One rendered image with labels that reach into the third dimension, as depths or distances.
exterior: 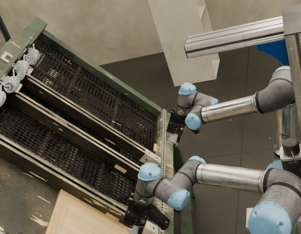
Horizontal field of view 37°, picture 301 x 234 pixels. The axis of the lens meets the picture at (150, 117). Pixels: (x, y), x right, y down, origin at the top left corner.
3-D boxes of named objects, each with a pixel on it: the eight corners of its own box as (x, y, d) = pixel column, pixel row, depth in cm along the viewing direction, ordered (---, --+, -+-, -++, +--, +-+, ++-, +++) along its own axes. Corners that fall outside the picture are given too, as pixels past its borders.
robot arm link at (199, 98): (209, 121, 209) (187, 113, 211) (217, 109, 217) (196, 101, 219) (212, 108, 204) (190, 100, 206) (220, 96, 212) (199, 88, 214)
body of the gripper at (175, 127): (168, 125, 231) (173, 105, 224) (184, 129, 230) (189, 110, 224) (166, 133, 225) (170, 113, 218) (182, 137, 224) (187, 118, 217)
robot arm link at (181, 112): (192, 102, 221) (189, 111, 214) (190, 110, 224) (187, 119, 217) (177, 99, 222) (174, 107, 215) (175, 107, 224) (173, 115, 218)
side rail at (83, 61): (153, 121, 362) (161, 112, 357) (34, 43, 334) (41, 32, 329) (153, 117, 369) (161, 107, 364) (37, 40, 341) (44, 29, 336)
